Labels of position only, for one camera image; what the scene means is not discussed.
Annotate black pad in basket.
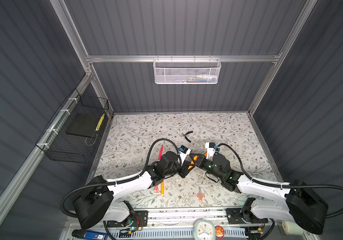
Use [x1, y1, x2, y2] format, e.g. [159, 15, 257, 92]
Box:
[66, 114, 101, 138]

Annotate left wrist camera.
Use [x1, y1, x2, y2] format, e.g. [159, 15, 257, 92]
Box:
[179, 145, 191, 165]

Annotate black handled pliers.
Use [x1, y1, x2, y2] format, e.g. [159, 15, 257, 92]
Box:
[181, 131, 193, 143]

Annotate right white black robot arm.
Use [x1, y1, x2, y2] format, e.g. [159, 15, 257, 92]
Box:
[183, 154, 328, 235]

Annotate red round badge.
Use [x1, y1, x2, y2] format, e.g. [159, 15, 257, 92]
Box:
[215, 226, 225, 239]

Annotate white tape roll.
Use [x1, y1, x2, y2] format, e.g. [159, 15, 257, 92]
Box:
[282, 221, 304, 236]

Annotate pink highlighter upper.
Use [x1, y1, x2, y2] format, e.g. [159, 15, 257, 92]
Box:
[158, 145, 164, 161]

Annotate right black corrugated cable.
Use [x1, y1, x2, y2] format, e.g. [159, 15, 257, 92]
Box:
[217, 143, 343, 219]

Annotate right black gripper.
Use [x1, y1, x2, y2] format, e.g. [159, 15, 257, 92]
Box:
[189, 152, 223, 182]

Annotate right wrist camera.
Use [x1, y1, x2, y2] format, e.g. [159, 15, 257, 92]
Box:
[205, 142, 219, 160]

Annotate white analog clock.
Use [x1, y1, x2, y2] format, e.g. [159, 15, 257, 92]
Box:
[192, 219, 216, 240]

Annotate black wire mesh basket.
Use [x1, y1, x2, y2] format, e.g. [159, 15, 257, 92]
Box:
[36, 90, 110, 164]

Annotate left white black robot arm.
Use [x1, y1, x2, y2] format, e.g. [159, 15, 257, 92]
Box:
[73, 147, 191, 230]

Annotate left black corrugated cable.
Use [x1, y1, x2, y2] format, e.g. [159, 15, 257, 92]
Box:
[60, 137, 182, 218]

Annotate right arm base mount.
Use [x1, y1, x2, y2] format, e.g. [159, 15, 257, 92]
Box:
[225, 208, 268, 225]

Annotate white wire mesh basket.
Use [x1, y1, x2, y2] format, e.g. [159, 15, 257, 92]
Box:
[153, 58, 221, 85]

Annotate orange highlighter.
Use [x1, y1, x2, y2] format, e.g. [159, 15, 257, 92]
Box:
[160, 181, 165, 196]
[188, 156, 198, 170]

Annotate blue black device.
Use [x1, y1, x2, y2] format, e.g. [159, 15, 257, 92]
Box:
[72, 230, 107, 240]

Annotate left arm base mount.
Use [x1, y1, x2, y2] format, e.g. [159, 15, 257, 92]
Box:
[107, 211, 149, 228]

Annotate black corrugated cable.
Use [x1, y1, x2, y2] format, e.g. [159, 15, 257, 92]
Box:
[217, 143, 343, 219]
[60, 137, 182, 218]

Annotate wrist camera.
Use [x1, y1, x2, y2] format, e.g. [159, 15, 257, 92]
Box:
[179, 145, 191, 165]
[205, 142, 219, 160]

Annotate yellow highlighter in basket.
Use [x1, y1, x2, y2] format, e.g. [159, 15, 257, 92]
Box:
[95, 114, 105, 132]

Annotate translucent pink cap front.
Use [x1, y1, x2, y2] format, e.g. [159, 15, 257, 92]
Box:
[197, 190, 204, 201]

